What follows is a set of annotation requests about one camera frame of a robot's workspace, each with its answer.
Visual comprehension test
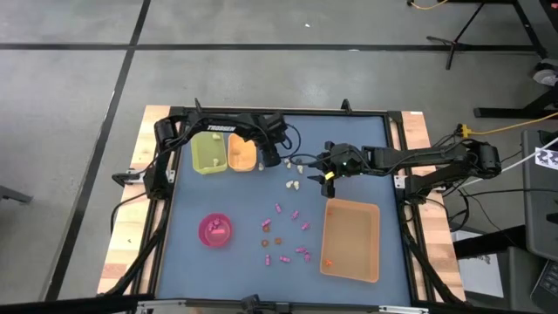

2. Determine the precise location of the dark grey desk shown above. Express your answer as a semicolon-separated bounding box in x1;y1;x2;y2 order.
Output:
521;129;558;263

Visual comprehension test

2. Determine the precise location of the large orange plastic tray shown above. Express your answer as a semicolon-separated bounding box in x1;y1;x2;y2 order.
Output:
319;197;381;283

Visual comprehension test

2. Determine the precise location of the pink round plastic bowl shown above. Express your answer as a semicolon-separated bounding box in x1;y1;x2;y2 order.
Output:
197;212;235;249

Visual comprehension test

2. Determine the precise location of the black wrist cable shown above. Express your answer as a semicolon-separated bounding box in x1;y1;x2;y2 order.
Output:
287;150;326;167
281;124;303;153

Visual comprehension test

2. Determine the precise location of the black floor cable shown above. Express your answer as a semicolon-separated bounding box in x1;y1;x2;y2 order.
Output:
453;186;558;200

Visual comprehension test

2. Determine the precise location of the black keyboard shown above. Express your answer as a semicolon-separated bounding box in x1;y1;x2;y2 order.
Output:
530;259;558;314

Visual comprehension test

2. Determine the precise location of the white cable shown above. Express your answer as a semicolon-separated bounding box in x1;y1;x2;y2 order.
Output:
453;137;558;191

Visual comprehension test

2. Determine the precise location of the black desk leg frame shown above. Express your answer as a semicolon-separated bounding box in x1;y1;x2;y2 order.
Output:
473;0;558;119

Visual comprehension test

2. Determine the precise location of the black tripod stand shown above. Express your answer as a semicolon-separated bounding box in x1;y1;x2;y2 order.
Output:
425;3;486;71

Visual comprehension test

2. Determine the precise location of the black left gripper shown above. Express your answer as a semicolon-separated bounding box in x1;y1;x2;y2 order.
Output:
256;112;289;169

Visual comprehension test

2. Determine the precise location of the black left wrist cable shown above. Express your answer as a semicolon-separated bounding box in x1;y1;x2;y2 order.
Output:
281;124;303;153

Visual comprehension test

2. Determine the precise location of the small orange plastic bin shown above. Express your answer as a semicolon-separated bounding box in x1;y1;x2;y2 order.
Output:
227;133;258;173

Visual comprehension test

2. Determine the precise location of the thin orange-yellow cable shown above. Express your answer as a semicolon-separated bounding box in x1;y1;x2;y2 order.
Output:
408;0;450;11

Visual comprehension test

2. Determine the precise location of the yellow extension cord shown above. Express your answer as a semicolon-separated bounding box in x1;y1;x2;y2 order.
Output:
456;111;558;137

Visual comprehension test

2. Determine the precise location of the white marker tag paper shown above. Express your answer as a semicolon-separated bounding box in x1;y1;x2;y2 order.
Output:
534;147;558;171

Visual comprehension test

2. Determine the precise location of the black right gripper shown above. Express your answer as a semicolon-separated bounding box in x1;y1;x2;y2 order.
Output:
307;140;374;200

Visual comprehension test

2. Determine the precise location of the black beam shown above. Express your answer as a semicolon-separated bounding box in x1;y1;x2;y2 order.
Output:
0;292;156;314

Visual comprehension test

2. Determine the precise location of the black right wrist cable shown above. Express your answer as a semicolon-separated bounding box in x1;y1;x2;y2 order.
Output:
287;150;326;167

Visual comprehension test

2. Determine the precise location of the yellow-green plastic bin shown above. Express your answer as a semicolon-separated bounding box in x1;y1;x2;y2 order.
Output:
189;130;229;175

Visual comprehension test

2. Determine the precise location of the dark grey box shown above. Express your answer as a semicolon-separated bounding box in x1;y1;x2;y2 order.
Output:
496;246;546;314

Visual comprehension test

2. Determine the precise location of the black metal table frame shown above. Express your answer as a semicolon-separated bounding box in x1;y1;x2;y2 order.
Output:
98;98;467;314

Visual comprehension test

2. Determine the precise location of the grey furniture leg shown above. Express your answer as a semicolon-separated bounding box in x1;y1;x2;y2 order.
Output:
0;184;34;205

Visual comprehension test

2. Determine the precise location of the white box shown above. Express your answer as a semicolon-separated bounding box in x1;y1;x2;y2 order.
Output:
452;230;507;300

